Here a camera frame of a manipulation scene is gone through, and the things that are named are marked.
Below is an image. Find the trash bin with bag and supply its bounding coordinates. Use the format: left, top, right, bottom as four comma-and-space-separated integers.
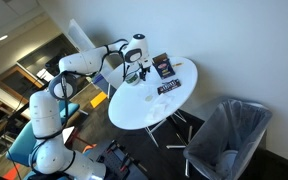
183, 98, 272, 180

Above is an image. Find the blue pasta box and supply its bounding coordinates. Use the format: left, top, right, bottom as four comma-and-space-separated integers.
153, 53, 175, 79

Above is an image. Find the teal chair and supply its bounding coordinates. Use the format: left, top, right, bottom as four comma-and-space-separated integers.
6, 100, 80, 167

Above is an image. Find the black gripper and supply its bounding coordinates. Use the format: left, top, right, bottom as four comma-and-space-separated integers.
139, 65, 150, 81

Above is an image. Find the brown candy box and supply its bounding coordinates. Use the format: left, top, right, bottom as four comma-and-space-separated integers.
157, 79, 181, 94

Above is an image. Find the black tool case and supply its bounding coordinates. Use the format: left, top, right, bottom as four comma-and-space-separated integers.
96, 140, 148, 180

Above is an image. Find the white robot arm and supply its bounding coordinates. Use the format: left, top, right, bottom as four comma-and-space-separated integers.
29, 34, 151, 180

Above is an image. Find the crumpled white tissue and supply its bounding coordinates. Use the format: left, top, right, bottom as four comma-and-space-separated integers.
145, 94, 174, 123

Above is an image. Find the round white table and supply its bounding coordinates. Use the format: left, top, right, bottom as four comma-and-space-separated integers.
108, 57, 198, 144

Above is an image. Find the green and white mug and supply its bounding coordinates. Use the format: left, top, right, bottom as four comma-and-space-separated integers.
125, 72, 140, 86

